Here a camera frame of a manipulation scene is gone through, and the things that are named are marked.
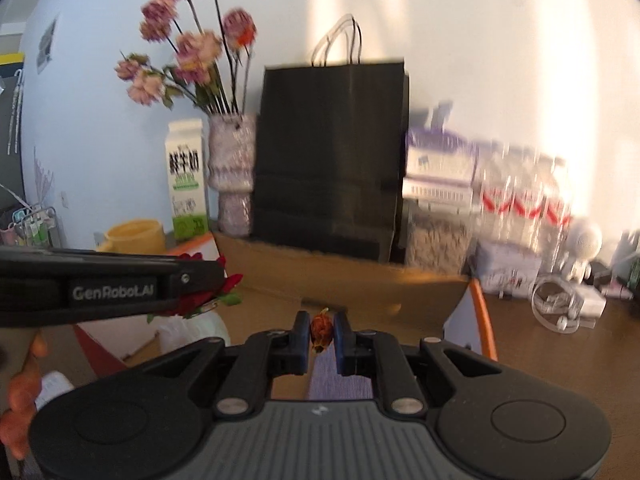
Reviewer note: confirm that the purple tissue pack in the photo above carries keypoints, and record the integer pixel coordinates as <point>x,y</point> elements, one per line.
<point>440,157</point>

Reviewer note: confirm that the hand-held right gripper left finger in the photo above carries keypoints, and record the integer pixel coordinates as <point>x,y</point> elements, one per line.
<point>301,332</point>

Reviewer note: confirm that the textured glass vase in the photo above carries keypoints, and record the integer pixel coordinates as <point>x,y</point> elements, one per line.
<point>232,170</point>

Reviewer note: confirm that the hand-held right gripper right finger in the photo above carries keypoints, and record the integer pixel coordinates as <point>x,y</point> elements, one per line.
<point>341,332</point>

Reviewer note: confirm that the red cardboard box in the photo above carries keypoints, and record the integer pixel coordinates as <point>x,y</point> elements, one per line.
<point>350,275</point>

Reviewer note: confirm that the purple wall decal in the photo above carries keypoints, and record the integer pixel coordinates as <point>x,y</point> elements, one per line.
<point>45,180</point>

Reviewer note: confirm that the white charger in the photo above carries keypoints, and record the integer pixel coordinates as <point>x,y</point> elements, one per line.
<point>590,302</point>

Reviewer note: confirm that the black paper bag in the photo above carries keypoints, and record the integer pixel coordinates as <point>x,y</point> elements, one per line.
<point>330,160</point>

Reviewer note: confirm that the white green milk carton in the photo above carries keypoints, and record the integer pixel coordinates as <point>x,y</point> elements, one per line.
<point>187,180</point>

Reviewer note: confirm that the white wall socket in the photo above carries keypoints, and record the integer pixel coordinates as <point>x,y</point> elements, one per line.
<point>64,199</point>

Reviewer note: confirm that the flat white box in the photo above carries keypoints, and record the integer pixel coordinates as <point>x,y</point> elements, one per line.
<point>435,190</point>

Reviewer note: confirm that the grey cabinet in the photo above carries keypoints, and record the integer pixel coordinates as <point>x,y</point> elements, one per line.
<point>10,135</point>

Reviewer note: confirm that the floral print pouch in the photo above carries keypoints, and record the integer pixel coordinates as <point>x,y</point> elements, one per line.
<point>505,265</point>

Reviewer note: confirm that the dried pink flower bouquet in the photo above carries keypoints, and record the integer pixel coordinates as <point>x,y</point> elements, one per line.
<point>195,55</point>

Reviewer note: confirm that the yellow mug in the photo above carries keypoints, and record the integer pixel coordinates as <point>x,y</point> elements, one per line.
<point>135,237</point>

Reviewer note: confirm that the small dried rose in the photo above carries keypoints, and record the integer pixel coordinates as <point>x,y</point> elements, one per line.
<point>321,331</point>

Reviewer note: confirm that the person's left hand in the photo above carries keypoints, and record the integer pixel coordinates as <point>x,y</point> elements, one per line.
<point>22,385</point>

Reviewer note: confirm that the white round speaker figurine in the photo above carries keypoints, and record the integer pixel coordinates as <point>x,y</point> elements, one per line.
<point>582,250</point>

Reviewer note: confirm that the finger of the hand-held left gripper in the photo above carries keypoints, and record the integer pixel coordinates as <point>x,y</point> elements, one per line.
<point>195,277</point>

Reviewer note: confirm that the grey wall poster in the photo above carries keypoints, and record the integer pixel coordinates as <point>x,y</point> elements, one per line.
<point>46,42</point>

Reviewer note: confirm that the white tissue packet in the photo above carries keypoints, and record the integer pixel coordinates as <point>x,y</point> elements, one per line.
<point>55,390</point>

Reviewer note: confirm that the red artificial rose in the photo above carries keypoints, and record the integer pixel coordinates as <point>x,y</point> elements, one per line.
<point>231,284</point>

